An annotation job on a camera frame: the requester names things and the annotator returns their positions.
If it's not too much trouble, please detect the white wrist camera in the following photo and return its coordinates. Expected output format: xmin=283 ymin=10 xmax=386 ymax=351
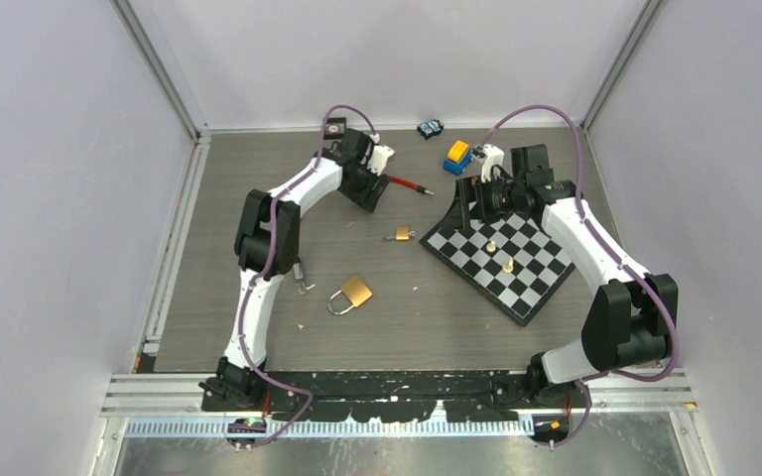
xmin=471 ymin=144 xmax=505 ymax=182
xmin=366 ymin=133 xmax=395 ymax=176

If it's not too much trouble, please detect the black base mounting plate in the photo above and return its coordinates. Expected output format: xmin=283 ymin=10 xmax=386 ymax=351
xmin=199 ymin=370 xmax=584 ymax=423

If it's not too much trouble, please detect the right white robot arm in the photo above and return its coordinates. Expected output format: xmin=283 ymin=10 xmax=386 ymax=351
xmin=442 ymin=144 xmax=680 ymax=408

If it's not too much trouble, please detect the yellow blue toy car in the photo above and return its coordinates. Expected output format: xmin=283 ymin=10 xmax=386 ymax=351
xmin=443 ymin=140 xmax=472 ymax=176

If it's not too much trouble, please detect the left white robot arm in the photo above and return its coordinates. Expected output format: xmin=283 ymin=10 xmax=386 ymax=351
xmin=202 ymin=128 xmax=394 ymax=411

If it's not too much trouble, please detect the red cable lock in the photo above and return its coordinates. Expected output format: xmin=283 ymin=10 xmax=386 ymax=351
xmin=390 ymin=176 xmax=434 ymax=195

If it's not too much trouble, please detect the black square box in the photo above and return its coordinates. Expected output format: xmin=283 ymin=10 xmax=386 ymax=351
xmin=322 ymin=117 xmax=347 ymax=141

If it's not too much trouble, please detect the silver key bunch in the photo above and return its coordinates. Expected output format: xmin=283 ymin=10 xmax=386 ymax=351
xmin=293 ymin=262 xmax=316 ymax=296

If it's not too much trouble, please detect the small brass padlock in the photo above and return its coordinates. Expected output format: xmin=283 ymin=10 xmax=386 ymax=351
xmin=382 ymin=226 xmax=416 ymax=242

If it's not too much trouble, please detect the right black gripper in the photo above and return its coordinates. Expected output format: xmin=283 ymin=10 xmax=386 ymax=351
xmin=442 ymin=172 xmax=526 ymax=230

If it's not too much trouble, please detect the small blue toy car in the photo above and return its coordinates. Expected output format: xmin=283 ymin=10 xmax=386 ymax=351
xmin=416 ymin=118 xmax=445 ymax=140

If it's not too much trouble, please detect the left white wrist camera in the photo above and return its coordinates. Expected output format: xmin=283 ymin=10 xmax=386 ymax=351
xmin=366 ymin=133 xmax=395 ymax=176

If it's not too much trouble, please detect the black white chessboard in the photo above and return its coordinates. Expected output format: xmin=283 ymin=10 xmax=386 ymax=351
xmin=420 ymin=214 xmax=574 ymax=326

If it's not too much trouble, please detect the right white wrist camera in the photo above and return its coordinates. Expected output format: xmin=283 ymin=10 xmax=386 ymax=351
xmin=471 ymin=144 xmax=505 ymax=182

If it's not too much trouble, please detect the large brass padlock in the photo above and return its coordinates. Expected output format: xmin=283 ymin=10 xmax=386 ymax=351
xmin=326 ymin=276 xmax=373 ymax=315

